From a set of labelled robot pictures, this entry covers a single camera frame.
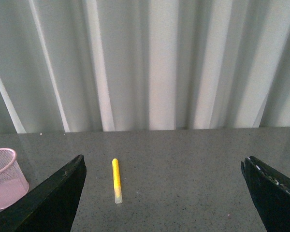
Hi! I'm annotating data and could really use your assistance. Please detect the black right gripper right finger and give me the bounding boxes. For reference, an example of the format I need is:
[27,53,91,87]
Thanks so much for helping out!
[241,156,290,232]

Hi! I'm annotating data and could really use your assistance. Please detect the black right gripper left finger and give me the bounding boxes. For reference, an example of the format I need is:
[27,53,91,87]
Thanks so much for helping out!
[0,155,87,232]

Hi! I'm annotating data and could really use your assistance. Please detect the pink mesh cup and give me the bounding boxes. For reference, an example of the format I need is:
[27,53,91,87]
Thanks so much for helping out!
[0,148,29,210]

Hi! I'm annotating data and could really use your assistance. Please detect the yellow highlighter pen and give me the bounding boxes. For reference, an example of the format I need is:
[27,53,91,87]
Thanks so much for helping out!
[112,159,123,204]

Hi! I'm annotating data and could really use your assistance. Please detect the white pleated curtain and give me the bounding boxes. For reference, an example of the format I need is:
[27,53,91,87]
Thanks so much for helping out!
[0,0,290,134]

